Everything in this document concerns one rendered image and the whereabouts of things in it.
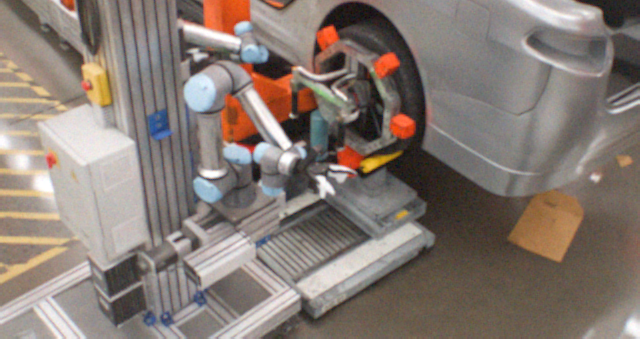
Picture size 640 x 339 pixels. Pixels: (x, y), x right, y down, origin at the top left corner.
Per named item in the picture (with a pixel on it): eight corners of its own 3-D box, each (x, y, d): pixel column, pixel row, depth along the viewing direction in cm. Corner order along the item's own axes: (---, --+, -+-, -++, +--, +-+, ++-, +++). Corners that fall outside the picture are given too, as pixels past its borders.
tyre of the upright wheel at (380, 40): (399, -10, 345) (336, 51, 401) (362, 2, 333) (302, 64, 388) (468, 111, 339) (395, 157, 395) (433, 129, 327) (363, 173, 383)
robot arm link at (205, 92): (240, 190, 286) (234, 68, 253) (216, 211, 275) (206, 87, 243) (215, 179, 291) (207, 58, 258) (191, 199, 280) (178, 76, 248)
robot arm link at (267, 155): (265, 156, 262) (264, 136, 257) (290, 166, 258) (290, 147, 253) (252, 167, 257) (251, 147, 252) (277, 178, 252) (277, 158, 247)
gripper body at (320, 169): (329, 186, 251) (299, 174, 256) (332, 165, 247) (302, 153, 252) (317, 196, 245) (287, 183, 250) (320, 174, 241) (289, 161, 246)
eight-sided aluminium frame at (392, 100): (394, 166, 356) (405, 69, 324) (384, 172, 353) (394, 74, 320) (322, 117, 389) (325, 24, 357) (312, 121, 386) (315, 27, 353)
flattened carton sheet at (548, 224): (587, 206, 425) (589, 202, 423) (559, 263, 387) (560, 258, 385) (538, 188, 438) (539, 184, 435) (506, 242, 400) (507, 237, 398)
